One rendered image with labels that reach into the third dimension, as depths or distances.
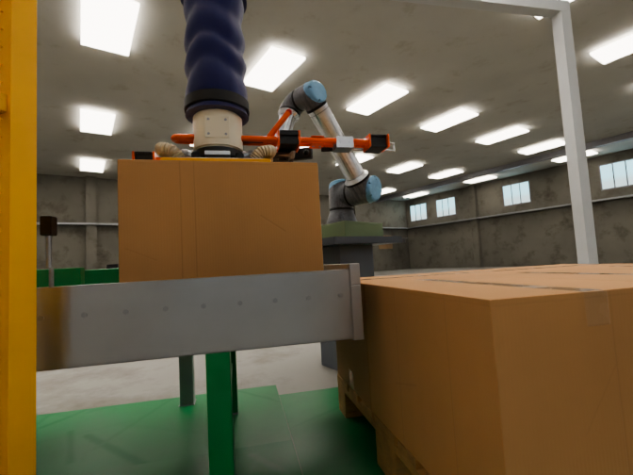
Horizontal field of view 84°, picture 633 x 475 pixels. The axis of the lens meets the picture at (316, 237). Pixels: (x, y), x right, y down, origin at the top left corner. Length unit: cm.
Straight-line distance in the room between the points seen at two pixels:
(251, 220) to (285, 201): 12
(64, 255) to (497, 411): 1392
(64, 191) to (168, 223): 1337
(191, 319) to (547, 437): 76
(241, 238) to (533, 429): 84
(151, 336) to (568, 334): 87
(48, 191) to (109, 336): 1354
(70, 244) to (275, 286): 1340
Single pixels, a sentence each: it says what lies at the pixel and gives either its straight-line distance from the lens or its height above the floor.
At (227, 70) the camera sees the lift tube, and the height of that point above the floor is 129.
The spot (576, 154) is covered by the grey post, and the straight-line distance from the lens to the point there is 453.
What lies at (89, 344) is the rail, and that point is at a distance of 102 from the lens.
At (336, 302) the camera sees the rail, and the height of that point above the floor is 51.
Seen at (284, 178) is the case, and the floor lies 89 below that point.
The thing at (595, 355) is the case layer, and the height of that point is 44.
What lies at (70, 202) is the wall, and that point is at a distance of 1440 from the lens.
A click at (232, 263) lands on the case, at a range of 111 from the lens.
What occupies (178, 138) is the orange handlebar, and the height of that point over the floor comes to 107.
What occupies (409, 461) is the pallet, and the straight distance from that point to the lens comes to 104.
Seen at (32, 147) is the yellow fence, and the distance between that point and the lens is 101.
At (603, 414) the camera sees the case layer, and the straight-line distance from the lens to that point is 81.
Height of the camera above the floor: 62
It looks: 4 degrees up
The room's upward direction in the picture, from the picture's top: 3 degrees counter-clockwise
